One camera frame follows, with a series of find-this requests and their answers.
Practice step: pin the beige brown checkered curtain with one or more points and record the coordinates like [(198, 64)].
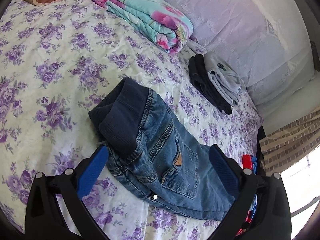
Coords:
[(291, 143)]

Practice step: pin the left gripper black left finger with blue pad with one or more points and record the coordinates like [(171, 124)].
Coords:
[(44, 219)]

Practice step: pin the lavender lace bed curtain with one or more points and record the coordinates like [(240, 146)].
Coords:
[(265, 41)]

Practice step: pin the folded turquoise pink floral blanket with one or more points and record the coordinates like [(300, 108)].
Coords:
[(161, 23)]

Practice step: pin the purple floral bed sheet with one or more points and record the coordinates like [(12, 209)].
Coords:
[(58, 62)]

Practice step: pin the folded black garment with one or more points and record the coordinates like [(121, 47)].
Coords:
[(200, 80)]

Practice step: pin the blue denim children's jeans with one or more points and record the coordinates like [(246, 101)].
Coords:
[(154, 157)]

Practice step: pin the folded grey garment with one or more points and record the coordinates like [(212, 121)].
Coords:
[(226, 81)]

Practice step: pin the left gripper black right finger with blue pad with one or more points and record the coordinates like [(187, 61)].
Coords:
[(272, 219)]

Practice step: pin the red blue garment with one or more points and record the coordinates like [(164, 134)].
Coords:
[(249, 162)]

